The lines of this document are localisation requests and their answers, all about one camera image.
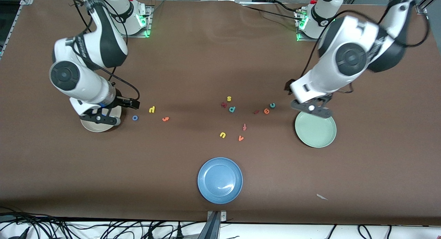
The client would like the beige plate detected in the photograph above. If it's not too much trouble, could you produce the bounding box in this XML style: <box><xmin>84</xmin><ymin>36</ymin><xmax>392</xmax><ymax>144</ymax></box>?
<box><xmin>80</xmin><ymin>105</ymin><xmax>122</xmax><ymax>133</ymax></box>

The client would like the green plate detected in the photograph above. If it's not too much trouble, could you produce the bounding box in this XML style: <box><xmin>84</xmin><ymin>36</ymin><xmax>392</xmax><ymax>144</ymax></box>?
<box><xmin>295</xmin><ymin>110</ymin><xmax>337</xmax><ymax>148</ymax></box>

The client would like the blue plate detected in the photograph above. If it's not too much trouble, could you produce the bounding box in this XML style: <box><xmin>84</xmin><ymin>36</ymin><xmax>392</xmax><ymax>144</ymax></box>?
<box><xmin>197</xmin><ymin>157</ymin><xmax>243</xmax><ymax>204</ymax></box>

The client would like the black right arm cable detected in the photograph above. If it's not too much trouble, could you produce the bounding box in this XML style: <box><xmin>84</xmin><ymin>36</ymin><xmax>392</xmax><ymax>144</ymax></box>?
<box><xmin>69</xmin><ymin>0</ymin><xmax>141</xmax><ymax>101</ymax></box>

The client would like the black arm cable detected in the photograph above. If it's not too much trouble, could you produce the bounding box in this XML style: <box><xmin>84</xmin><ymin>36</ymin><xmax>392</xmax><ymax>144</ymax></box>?
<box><xmin>69</xmin><ymin>0</ymin><xmax>141</xmax><ymax>101</ymax></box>
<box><xmin>300</xmin><ymin>0</ymin><xmax>431</xmax><ymax>95</ymax></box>

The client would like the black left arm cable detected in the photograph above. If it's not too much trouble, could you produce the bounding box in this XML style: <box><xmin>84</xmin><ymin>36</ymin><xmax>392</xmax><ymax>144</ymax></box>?
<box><xmin>300</xmin><ymin>0</ymin><xmax>431</xmax><ymax>95</ymax></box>

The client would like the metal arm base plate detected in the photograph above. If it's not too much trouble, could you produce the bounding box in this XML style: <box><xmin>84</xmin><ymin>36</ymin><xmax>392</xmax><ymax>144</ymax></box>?
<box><xmin>296</xmin><ymin>32</ymin><xmax>333</xmax><ymax>43</ymax></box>
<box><xmin>115</xmin><ymin>25</ymin><xmax>152</xmax><ymax>38</ymax></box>

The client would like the black cable on table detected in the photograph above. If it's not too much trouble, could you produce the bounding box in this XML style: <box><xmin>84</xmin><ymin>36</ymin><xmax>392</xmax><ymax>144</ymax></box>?
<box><xmin>241</xmin><ymin>4</ymin><xmax>301</xmax><ymax>22</ymax></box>

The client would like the metal table edge bracket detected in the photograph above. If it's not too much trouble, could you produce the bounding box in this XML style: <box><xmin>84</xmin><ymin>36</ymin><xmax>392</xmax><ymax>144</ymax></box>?
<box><xmin>205</xmin><ymin>210</ymin><xmax>227</xmax><ymax>239</ymax></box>

